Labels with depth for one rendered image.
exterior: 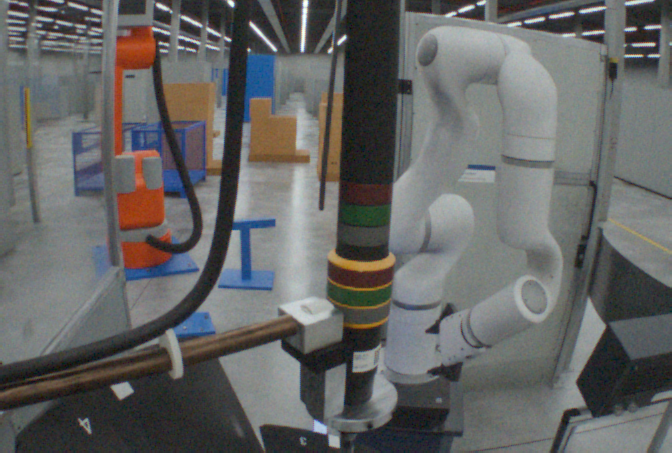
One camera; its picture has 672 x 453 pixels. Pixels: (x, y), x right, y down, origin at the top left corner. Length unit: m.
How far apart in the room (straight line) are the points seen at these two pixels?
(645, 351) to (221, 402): 0.78
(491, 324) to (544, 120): 0.34
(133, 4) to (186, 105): 4.39
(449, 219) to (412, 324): 0.24
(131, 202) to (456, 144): 3.58
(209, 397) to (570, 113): 2.24
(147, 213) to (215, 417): 3.87
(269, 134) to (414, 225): 8.70
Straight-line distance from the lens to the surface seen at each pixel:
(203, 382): 0.46
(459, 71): 0.81
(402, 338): 1.10
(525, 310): 0.77
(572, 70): 2.47
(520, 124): 0.72
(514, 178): 0.73
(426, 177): 0.93
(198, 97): 8.30
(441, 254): 1.06
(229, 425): 0.45
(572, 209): 2.57
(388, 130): 0.29
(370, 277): 0.30
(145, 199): 4.24
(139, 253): 4.30
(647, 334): 1.03
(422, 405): 1.07
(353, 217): 0.29
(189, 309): 0.25
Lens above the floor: 1.67
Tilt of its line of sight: 14 degrees down
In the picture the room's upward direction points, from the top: 2 degrees clockwise
